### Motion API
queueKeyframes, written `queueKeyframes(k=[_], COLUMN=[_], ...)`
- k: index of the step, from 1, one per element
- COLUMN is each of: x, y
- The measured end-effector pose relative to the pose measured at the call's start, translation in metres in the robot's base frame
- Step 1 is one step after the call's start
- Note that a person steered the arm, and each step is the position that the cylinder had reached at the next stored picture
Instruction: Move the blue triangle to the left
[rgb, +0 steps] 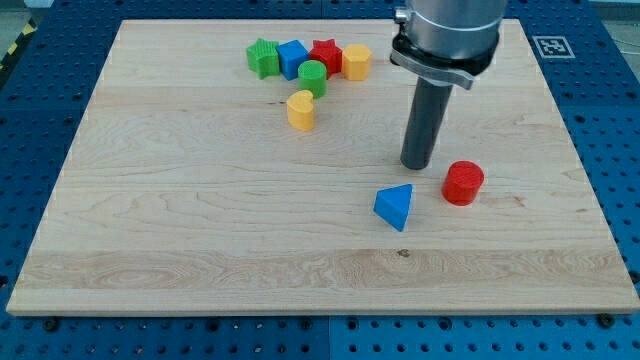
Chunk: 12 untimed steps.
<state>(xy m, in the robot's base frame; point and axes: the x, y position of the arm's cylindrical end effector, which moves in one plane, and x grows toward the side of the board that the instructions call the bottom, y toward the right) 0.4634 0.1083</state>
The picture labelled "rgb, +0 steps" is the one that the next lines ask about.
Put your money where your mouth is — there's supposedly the blue triangle block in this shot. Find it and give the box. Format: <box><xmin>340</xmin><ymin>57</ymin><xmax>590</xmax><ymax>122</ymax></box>
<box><xmin>373</xmin><ymin>184</ymin><xmax>413</xmax><ymax>232</ymax></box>

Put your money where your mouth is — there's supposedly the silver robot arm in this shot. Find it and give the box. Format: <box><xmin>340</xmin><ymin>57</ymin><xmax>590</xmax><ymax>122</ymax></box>
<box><xmin>390</xmin><ymin>0</ymin><xmax>507</xmax><ymax>90</ymax></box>

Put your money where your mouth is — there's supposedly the yellow heart block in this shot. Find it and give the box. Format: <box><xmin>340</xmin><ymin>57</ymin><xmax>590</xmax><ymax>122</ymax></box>
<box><xmin>286</xmin><ymin>90</ymin><xmax>315</xmax><ymax>131</ymax></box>

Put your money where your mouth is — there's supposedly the wooden board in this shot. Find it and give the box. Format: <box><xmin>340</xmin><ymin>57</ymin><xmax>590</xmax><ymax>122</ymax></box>
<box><xmin>7</xmin><ymin>20</ymin><xmax>639</xmax><ymax>317</ymax></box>

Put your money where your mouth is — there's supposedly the green cylinder block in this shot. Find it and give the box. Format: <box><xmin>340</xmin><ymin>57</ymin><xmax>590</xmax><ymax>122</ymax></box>
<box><xmin>298</xmin><ymin>60</ymin><xmax>327</xmax><ymax>99</ymax></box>

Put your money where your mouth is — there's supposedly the yellow hexagon block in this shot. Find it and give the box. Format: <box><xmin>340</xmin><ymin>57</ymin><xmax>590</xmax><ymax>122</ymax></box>
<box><xmin>341</xmin><ymin>44</ymin><xmax>372</xmax><ymax>81</ymax></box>

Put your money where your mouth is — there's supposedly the red star block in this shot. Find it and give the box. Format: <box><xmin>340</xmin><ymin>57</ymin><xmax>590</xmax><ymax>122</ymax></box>
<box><xmin>309</xmin><ymin>39</ymin><xmax>342</xmax><ymax>79</ymax></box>

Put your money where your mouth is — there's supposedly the blue cube block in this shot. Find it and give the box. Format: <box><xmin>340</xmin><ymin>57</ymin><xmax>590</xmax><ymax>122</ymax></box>
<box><xmin>276</xmin><ymin>40</ymin><xmax>309</xmax><ymax>81</ymax></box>

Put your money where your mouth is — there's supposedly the green star block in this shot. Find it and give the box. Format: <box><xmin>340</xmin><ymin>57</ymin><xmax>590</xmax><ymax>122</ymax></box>
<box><xmin>246</xmin><ymin>38</ymin><xmax>281</xmax><ymax>79</ymax></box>

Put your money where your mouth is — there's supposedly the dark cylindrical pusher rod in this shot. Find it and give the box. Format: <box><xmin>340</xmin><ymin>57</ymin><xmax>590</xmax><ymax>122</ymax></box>
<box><xmin>400</xmin><ymin>78</ymin><xmax>452</xmax><ymax>170</ymax></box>

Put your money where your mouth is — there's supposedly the red cylinder block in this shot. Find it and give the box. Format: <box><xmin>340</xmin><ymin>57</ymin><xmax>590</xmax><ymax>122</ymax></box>
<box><xmin>441</xmin><ymin>160</ymin><xmax>485</xmax><ymax>206</ymax></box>

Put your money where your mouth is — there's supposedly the white fiducial marker tag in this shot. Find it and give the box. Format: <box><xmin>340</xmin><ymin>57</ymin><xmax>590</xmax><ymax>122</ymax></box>
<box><xmin>532</xmin><ymin>36</ymin><xmax>575</xmax><ymax>59</ymax></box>

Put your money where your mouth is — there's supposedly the yellow black hazard tape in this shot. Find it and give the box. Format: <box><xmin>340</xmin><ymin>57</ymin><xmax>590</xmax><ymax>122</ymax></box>
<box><xmin>1</xmin><ymin>18</ymin><xmax>37</xmax><ymax>73</ymax></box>

